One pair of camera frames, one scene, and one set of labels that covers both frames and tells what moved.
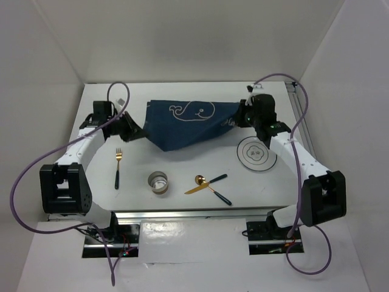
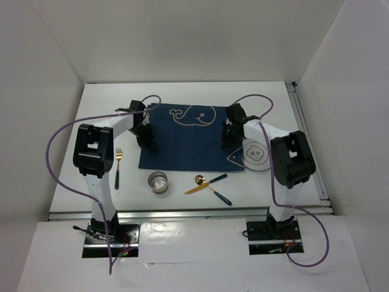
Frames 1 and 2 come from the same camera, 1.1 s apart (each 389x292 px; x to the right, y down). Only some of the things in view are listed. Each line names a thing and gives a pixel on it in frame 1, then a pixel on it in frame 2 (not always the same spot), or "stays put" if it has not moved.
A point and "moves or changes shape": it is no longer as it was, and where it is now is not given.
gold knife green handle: (205, 185) stays put
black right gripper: (243, 106) to (225, 142)
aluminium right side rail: (293, 90) stays put
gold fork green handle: (118, 157) stays put
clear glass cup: (158, 182) stays put
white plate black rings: (254, 154) stays put
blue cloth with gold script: (172, 124) moves or changes shape
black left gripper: (133, 131) to (148, 142)
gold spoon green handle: (200, 179) stays put
